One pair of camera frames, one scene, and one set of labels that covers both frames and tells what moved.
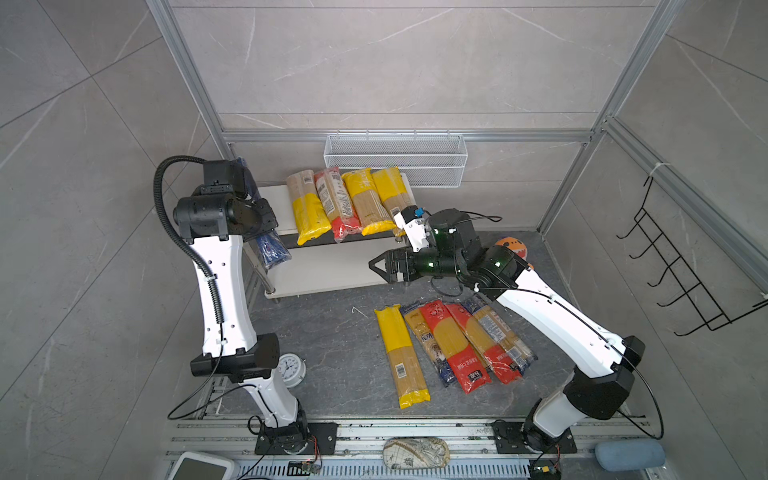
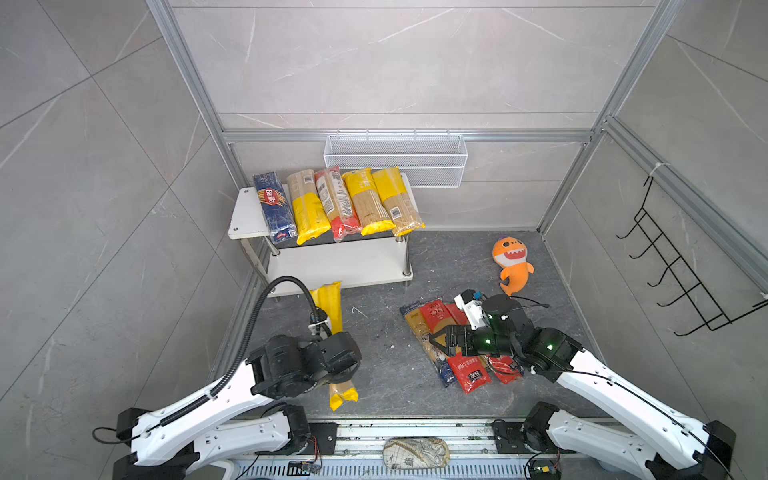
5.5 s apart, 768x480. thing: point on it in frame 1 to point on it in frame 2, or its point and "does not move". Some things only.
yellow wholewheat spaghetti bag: x=370 y=208 does not move
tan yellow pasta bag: x=310 y=215 does not move
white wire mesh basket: x=432 y=161 does not move
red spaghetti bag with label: x=338 y=203 does not move
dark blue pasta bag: x=427 y=338 does not move
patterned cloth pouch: x=416 y=453 does not move
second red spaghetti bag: x=495 y=359 does not move
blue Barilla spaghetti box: x=272 y=248 to x=277 y=210
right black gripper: x=406 y=255 to x=453 y=339
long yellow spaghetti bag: x=410 y=384 to x=330 y=300
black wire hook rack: x=661 y=252 does not move
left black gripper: x=264 y=222 to x=347 y=376
